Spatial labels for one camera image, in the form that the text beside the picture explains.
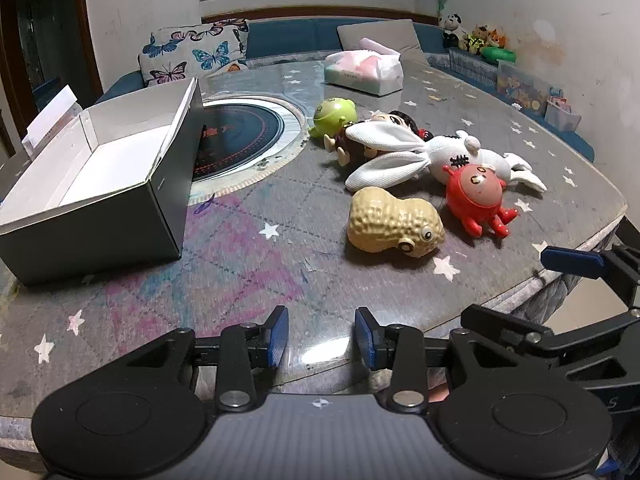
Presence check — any beige peanut toy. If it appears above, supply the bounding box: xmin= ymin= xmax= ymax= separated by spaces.
xmin=347 ymin=186 xmax=446 ymax=259

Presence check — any butterfly print pillow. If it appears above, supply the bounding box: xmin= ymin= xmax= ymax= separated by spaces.
xmin=138 ymin=19 xmax=250 ymax=88

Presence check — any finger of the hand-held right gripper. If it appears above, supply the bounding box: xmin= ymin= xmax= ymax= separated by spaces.
xmin=541 ymin=243 xmax=640 ymax=311
xmin=460 ymin=304 xmax=640 ymax=369

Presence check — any black-haired doll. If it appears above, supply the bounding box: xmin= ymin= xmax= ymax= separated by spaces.
xmin=322 ymin=110 xmax=436 ymax=168

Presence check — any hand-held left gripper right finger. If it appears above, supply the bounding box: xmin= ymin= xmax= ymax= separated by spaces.
xmin=354 ymin=307 xmax=516 ymax=412

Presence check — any dark wooden door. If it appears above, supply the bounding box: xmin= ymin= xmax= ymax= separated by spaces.
xmin=0 ymin=0 xmax=103 ymax=126

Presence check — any round black induction cooktop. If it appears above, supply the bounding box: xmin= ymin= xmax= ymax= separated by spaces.
xmin=190 ymin=99 xmax=307 ymax=193

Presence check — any grey cushion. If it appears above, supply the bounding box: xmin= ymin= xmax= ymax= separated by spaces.
xmin=337 ymin=20 xmax=430 ymax=66

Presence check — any clear storage box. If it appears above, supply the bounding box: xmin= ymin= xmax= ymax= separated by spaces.
xmin=495 ymin=60 xmax=551 ymax=113

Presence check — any white bunny plush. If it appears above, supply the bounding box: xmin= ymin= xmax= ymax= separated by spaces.
xmin=344 ymin=121 xmax=548 ymax=195

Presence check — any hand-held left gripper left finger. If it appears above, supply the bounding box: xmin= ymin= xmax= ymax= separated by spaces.
xmin=129 ymin=305 xmax=291 ymax=412

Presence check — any panda plush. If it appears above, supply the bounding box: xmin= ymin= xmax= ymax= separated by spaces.
xmin=442 ymin=12 xmax=469 ymax=51

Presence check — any small clear box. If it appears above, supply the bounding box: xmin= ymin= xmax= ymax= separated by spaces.
xmin=545 ymin=87 xmax=582 ymax=132

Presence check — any red octopus toy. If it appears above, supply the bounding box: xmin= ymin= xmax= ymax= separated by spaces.
xmin=445 ymin=164 xmax=520 ymax=238

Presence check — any green round toy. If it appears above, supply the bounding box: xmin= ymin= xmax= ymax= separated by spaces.
xmin=307 ymin=97 xmax=359 ymax=141

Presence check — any blue sofa bench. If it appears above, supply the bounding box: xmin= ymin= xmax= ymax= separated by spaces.
xmin=95 ymin=17 xmax=596 ymax=161

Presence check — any grey star-print tablecloth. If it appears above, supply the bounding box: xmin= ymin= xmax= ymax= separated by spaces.
xmin=0 ymin=52 xmax=628 ymax=461

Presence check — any soft tissue pack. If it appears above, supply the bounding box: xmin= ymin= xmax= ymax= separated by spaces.
xmin=324 ymin=37 xmax=405 ymax=97

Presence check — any grey cardboard box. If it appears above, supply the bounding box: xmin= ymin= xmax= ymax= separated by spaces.
xmin=0 ymin=77 xmax=205 ymax=286

